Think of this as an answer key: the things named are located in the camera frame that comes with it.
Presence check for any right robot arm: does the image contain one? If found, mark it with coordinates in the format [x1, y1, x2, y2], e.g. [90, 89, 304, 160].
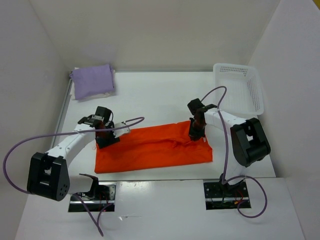
[187, 98, 271, 197]

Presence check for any white t shirt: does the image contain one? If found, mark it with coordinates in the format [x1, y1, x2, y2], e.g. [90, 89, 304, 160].
[72, 68, 117, 101]

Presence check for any white plastic basket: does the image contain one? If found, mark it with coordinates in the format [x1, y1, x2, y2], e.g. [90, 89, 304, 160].
[213, 63, 264, 116]

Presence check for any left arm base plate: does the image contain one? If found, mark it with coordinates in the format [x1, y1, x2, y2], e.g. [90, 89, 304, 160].
[68, 181, 117, 213]

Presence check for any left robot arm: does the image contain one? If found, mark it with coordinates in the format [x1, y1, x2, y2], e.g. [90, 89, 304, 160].
[27, 106, 125, 201]

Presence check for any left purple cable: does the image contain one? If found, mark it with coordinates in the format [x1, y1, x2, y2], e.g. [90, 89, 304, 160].
[2, 116, 146, 237]

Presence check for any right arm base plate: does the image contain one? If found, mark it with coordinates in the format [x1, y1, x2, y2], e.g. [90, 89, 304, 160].
[203, 180, 251, 210]

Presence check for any orange t shirt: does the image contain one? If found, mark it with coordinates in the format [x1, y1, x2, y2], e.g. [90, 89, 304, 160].
[94, 120, 213, 174]

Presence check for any purple t shirt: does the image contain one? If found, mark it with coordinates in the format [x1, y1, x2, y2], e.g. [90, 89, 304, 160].
[68, 63, 116, 101]

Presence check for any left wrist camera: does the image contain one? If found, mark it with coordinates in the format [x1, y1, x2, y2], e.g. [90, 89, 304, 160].
[113, 121, 131, 138]

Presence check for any aluminium table edge rail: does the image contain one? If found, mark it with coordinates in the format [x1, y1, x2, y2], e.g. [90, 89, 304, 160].
[54, 77, 72, 134]

